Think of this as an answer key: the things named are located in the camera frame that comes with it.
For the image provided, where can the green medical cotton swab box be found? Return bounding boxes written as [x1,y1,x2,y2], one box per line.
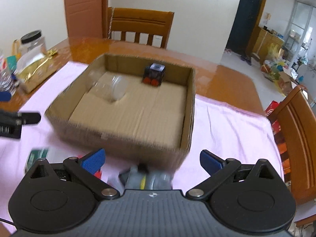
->
[24,147,49,173]

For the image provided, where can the clear plastic jar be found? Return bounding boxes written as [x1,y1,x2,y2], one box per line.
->
[86,70,128,102]

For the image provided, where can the black cube toy red wheels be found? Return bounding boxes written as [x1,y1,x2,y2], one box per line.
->
[142,63,166,87]

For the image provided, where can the red toy fire truck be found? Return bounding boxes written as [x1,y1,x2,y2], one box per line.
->
[78,154,105,179]

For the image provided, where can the plastic water bottle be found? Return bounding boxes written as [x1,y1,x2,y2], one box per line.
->
[0,50,16,95]

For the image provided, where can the gold tissue pack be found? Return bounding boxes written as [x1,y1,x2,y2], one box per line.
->
[16,49,58,94]

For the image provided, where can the pink table cloth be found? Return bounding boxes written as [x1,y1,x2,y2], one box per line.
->
[0,61,297,224]

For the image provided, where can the grey toy figure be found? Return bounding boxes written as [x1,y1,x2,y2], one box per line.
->
[107,164,173,194]

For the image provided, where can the clear jar black lid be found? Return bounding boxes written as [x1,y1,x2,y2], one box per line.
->
[19,29,47,55]

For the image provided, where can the brown cardboard box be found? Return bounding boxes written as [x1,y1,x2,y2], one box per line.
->
[45,54,196,172]

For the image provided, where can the wooden chair right side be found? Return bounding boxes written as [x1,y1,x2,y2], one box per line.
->
[267,86,315,204]

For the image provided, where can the wooden chair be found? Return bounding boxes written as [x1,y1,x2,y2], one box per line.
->
[267,86,315,204]
[107,7,175,49]

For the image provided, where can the wooden door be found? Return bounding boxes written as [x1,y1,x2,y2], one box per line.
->
[64,0,108,39]

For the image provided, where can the wooden cabinet in background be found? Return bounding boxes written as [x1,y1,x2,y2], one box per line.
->
[251,27,284,64]

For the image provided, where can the wooden chair far side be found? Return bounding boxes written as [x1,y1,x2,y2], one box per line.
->
[107,7,175,49]

